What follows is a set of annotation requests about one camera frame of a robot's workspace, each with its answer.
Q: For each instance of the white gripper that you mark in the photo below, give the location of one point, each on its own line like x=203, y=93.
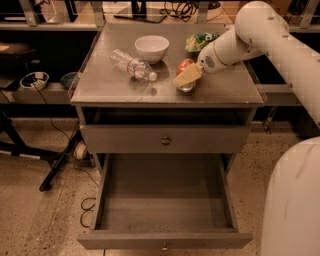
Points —
x=209, y=59

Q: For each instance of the orange red soda can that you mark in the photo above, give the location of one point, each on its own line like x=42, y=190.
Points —
x=181, y=67

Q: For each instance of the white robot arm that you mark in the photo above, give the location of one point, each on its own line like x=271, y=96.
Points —
x=291, y=225

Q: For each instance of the grey drawer cabinet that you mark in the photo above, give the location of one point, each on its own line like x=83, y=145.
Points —
x=108, y=96

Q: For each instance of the closed grey top drawer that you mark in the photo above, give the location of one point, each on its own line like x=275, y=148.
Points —
x=164, y=138

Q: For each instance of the open grey middle drawer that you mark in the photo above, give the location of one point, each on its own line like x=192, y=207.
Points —
x=164, y=201

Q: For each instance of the green chip bag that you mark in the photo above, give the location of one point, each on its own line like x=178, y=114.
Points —
x=196, y=42

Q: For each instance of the white ceramic bowl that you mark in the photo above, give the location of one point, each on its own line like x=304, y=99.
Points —
x=152, y=48

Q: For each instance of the clear plastic water bottle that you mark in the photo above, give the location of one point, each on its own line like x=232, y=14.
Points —
x=135, y=67

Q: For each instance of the black monitor base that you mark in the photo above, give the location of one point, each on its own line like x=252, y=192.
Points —
x=139, y=11

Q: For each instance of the dark round dish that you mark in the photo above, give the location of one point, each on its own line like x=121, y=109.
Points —
x=69, y=79

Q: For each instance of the white bowl with items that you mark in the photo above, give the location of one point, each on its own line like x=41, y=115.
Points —
x=35, y=80

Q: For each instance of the black floor stand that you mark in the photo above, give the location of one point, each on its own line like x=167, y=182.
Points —
x=18, y=147

